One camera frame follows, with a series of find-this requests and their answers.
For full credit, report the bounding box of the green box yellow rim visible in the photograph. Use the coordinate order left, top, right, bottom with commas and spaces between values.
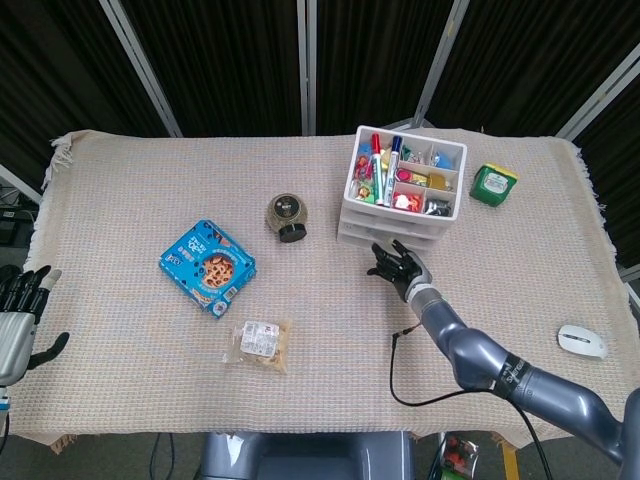
468, 162, 520, 210

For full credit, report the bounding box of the white plastic drawer organizer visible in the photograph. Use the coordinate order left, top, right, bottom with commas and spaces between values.
337, 124, 469, 252

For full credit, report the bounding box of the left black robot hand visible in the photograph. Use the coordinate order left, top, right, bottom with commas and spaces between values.
0, 264, 70, 389

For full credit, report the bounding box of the red-capped green marker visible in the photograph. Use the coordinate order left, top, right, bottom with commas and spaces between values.
370, 132, 389, 207

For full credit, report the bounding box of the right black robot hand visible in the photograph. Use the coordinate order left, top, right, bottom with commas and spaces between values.
366, 238, 434, 305

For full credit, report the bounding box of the white computer mouse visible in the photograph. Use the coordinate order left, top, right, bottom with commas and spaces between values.
557, 323, 610, 361

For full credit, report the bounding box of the blue cookie box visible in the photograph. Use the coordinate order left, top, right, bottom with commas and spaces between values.
158, 218, 259, 321

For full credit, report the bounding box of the beige woven tablecloth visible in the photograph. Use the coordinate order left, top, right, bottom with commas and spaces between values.
9, 127, 634, 451

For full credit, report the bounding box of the colourful packet under table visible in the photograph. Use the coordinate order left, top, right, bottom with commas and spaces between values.
439, 434, 479, 474

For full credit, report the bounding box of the bagged bread snack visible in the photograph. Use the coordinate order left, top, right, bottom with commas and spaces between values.
223, 318, 294, 375

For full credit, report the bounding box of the clear drawer with beige block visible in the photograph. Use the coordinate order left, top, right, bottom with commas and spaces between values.
337, 233, 436, 252

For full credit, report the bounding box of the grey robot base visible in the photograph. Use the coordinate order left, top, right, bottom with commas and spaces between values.
199, 430, 416, 480

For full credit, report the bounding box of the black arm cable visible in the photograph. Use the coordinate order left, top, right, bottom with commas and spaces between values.
389, 324, 556, 480

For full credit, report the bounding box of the blue-capped white marker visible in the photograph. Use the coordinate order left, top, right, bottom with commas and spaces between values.
382, 134, 404, 208

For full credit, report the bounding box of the black folding screen grey frame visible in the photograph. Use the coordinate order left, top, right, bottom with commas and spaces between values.
0, 0, 640, 281

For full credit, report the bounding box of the round glass jar black lid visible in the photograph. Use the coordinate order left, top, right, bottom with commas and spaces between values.
265, 192, 308, 245

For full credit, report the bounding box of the dark electronic equipment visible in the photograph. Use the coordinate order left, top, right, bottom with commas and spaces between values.
0, 184, 36, 246

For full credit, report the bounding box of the clear drawer with dice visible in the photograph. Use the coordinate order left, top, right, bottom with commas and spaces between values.
339, 223, 440, 242

